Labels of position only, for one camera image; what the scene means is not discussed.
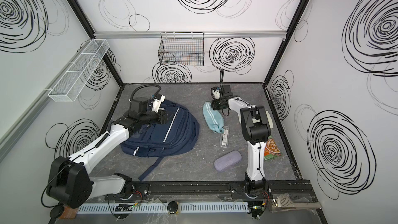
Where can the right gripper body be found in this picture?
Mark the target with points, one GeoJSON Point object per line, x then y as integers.
{"type": "Point", "coordinates": [219, 104]}

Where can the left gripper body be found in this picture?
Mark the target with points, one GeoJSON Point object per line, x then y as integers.
{"type": "Point", "coordinates": [162, 115]}

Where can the light teal pencil pouch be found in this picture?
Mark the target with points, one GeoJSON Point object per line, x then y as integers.
{"type": "Point", "coordinates": [214, 119]}

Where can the navy blue student backpack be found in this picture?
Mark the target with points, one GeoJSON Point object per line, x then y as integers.
{"type": "Point", "coordinates": [177, 136]}

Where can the lavender glasses case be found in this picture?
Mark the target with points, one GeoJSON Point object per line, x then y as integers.
{"type": "Point", "coordinates": [228, 160]}

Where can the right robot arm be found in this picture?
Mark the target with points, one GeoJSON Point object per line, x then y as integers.
{"type": "Point", "coordinates": [255, 128]}

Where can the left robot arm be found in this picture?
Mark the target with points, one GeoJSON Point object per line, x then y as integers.
{"type": "Point", "coordinates": [69, 182]}

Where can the clear plastic stationery case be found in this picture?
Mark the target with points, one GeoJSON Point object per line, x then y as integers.
{"type": "Point", "coordinates": [224, 140]}

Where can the white refill pouch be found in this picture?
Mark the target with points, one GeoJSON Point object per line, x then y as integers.
{"type": "Point", "coordinates": [269, 119]}

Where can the green snack packet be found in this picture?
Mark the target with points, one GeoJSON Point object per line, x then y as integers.
{"type": "Point", "coordinates": [271, 150]}

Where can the black round knob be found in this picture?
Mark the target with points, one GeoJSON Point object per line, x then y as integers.
{"type": "Point", "coordinates": [172, 207]}

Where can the black round cap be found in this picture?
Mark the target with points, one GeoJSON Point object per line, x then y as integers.
{"type": "Point", "coordinates": [57, 211]}

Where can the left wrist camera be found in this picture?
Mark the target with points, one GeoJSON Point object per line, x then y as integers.
{"type": "Point", "coordinates": [156, 102]}

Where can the black wire basket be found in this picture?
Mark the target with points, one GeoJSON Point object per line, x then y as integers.
{"type": "Point", "coordinates": [186, 48]}

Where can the white slotted cable duct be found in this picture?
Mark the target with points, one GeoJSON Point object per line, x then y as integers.
{"type": "Point", "coordinates": [161, 208]}

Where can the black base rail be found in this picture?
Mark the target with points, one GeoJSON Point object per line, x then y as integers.
{"type": "Point", "coordinates": [236, 190]}

